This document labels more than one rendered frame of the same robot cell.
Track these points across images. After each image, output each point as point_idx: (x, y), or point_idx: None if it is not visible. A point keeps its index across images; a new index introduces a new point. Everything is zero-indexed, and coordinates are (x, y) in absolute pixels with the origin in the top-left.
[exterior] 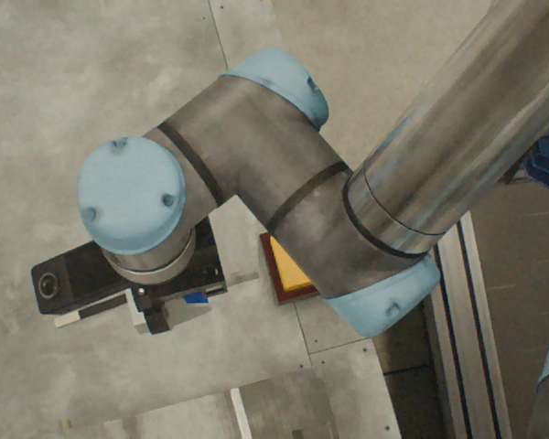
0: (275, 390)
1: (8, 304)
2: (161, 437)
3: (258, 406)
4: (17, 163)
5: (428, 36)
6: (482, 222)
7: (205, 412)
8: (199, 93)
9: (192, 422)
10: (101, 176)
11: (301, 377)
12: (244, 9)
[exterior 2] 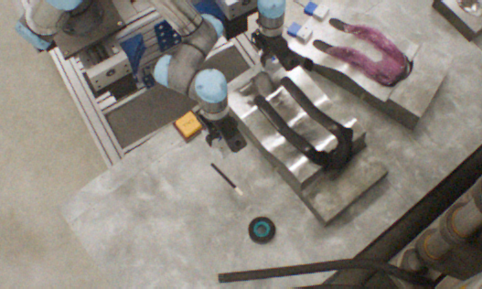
0: (236, 106)
1: (241, 212)
2: (264, 133)
3: (242, 109)
4: (191, 232)
5: (62, 198)
6: (134, 139)
7: (251, 123)
8: (175, 84)
9: (256, 125)
10: (210, 87)
11: (229, 101)
12: (108, 180)
